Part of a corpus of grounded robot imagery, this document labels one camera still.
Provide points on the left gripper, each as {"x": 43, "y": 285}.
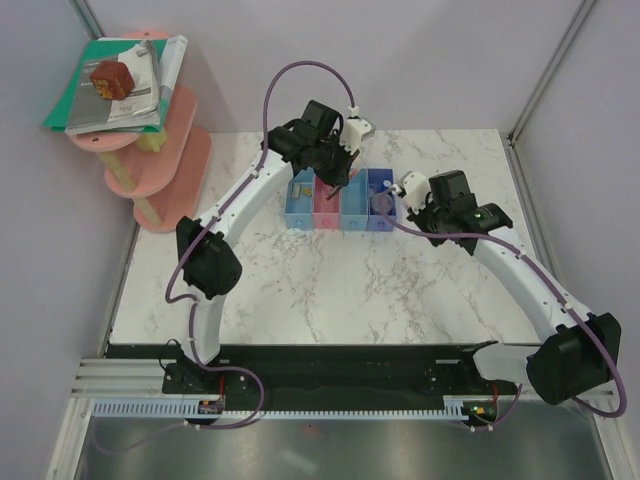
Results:
{"x": 342, "y": 175}

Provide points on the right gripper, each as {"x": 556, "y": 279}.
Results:
{"x": 419, "y": 218}

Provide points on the clear jar of paper clips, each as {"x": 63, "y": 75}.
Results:
{"x": 383, "y": 204}

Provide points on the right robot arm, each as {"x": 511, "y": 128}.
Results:
{"x": 577, "y": 349}

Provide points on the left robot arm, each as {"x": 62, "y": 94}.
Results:
{"x": 321, "y": 141}

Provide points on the pink drawer box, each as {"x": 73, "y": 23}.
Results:
{"x": 325, "y": 212}

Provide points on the light blue drawer box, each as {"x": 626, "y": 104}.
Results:
{"x": 298, "y": 212}

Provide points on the sky blue drawer box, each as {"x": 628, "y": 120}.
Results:
{"x": 354, "y": 203}

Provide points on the purple drawer box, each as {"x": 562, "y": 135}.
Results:
{"x": 375, "y": 177}

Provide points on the pink tiered shelf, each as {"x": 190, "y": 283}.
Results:
{"x": 161, "y": 173}

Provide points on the red brown cube box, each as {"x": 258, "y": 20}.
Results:
{"x": 112, "y": 80}

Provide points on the grey manual booklet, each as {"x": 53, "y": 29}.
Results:
{"x": 91, "y": 113}

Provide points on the green folder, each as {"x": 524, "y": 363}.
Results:
{"x": 57, "y": 118}

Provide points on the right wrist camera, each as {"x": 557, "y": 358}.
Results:
{"x": 414, "y": 189}

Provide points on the white cable duct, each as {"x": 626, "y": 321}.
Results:
{"x": 201, "y": 410}

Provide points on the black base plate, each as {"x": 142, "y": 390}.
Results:
{"x": 324, "y": 376}

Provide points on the aluminium rail frame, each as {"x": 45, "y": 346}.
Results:
{"x": 328, "y": 287}

